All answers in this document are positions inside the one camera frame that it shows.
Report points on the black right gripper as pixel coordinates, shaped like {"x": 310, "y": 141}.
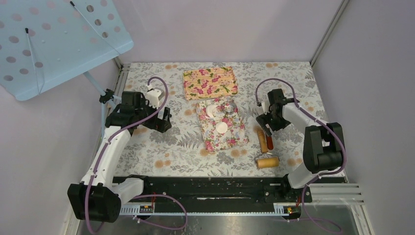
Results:
{"x": 263, "y": 120}

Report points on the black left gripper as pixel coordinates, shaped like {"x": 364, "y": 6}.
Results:
{"x": 161, "y": 125}

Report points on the red handled metal scraper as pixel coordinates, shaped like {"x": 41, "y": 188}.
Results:
{"x": 269, "y": 142}

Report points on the wooden dough roller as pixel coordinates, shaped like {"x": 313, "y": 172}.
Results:
{"x": 266, "y": 159}

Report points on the round metal dough cutter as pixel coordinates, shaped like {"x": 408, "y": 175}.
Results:
{"x": 228, "y": 108}

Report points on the white dough ball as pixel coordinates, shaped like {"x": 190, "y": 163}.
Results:
{"x": 214, "y": 112}

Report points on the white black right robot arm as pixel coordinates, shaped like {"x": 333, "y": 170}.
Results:
{"x": 323, "y": 145}

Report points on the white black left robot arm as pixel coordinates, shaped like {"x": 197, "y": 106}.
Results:
{"x": 95, "y": 198}

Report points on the round cut dough wrapper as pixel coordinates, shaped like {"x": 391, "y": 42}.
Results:
{"x": 221, "y": 127}

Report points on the floral grey table mat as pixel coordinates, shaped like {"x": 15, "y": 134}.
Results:
{"x": 181, "y": 150}

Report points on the yellow floral rectangular tray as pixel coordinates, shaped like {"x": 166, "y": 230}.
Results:
{"x": 209, "y": 83}

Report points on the light blue perforated music stand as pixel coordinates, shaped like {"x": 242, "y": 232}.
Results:
{"x": 44, "y": 43}

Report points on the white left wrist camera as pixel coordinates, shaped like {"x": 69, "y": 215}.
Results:
{"x": 154, "y": 96}

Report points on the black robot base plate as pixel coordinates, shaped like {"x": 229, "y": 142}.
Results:
{"x": 217, "y": 190}

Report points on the white slotted cable duct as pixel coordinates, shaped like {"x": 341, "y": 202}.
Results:
{"x": 204, "y": 209}

